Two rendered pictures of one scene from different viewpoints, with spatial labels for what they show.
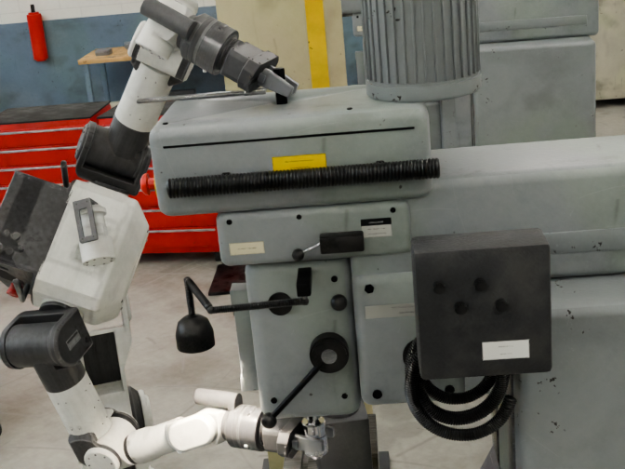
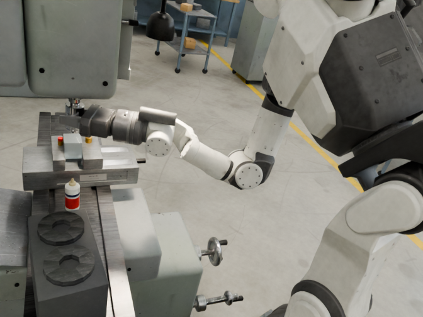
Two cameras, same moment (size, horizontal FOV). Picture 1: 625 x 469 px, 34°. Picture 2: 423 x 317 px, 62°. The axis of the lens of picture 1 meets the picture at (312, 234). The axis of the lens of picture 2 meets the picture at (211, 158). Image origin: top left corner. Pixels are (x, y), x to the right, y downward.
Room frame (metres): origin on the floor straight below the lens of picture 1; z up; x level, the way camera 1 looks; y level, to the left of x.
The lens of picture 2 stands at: (2.69, -0.06, 1.68)
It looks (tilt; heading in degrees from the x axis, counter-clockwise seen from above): 31 degrees down; 149
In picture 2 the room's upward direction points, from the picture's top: 14 degrees clockwise
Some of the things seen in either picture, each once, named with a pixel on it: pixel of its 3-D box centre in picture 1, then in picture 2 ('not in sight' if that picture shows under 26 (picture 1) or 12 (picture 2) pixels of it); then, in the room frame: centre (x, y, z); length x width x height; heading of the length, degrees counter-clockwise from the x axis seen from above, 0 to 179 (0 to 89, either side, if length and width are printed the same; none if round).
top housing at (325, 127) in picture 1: (294, 145); not in sight; (1.80, 0.02, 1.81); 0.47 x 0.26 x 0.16; 86
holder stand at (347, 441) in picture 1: (339, 432); (65, 277); (2.15, -0.02, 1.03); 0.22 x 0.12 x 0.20; 4
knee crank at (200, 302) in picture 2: not in sight; (219, 299); (1.97, 0.55, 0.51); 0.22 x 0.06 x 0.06; 86
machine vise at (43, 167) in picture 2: not in sight; (82, 160); (1.65, 0.07, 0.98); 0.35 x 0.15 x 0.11; 89
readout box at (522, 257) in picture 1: (481, 305); not in sight; (1.44, -0.25, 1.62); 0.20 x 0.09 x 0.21; 86
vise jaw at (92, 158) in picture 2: not in sight; (90, 151); (1.65, 0.10, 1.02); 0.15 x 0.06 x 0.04; 179
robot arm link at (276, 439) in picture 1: (272, 432); (109, 124); (1.84, 0.11, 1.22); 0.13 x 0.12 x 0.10; 155
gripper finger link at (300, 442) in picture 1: (308, 445); not in sight; (1.77, 0.05, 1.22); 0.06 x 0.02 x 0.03; 65
